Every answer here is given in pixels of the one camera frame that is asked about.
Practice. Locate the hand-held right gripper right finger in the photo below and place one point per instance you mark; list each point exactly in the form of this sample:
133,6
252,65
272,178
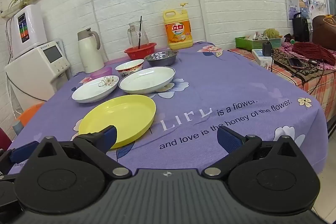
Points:
227,138

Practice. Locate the white power strip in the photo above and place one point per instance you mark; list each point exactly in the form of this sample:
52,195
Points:
258,56

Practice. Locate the yellow detergent bottle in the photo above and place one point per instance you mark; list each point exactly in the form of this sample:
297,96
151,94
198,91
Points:
178,32

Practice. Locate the red and white bowl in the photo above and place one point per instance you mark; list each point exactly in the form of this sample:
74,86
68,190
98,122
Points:
130,68

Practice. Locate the brown patterned cloth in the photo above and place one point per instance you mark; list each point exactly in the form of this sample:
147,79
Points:
302,71

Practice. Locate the white plate with blue rim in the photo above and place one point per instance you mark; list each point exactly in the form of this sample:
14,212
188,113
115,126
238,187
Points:
147,79

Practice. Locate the orange plastic stool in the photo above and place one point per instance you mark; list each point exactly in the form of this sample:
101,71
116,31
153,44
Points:
30,113

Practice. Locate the black kettle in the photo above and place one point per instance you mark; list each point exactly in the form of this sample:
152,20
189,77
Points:
300,29

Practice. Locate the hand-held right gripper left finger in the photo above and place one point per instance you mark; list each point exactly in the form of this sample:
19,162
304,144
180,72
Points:
110,136

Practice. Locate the yellow plastic plate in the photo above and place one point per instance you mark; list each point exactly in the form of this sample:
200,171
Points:
118,113

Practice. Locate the purple plastic bowl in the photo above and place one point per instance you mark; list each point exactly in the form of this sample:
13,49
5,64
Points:
101,73

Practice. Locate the white thermos jug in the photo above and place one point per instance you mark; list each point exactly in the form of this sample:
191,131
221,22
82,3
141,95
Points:
90,56

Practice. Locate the wall picture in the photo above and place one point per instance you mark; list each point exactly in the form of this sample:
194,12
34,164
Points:
292,8

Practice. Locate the white wall water purifier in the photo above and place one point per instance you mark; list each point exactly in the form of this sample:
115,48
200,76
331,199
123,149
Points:
30,27

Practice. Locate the green box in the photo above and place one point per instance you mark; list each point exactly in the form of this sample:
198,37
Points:
246,43

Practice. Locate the black charger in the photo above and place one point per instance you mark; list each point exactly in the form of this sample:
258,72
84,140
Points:
267,49

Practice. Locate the black stirring stick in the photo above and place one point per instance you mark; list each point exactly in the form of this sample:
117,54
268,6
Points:
140,29

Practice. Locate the orange checkered cloth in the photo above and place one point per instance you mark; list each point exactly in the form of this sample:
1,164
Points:
316,88

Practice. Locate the smartphone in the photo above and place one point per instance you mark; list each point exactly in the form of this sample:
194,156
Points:
294,62

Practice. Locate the red plastic basin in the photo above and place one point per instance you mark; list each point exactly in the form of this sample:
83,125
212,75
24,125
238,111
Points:
139,53

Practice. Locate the yellow loofah sponge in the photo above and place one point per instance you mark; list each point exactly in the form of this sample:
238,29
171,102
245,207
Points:
271,33

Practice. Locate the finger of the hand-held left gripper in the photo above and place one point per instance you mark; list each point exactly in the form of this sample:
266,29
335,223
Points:
23,151

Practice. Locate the red plastic basket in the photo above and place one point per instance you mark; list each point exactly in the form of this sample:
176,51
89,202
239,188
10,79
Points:
312,52

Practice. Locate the purple floral tablecloth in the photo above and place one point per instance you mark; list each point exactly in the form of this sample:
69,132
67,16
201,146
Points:
210,82

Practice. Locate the white plate with flower print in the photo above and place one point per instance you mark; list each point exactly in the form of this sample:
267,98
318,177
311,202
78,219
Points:
89,91

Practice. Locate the stainless steel bowl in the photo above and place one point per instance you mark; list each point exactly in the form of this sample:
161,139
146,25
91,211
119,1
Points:
160,58

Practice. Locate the white water dispenser machine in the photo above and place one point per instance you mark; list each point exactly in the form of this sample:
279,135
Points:
34,69

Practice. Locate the brown bag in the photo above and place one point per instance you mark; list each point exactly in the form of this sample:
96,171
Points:
325,29

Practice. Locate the glass pitcher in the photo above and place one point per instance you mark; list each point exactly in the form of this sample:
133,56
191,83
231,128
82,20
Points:
133,35

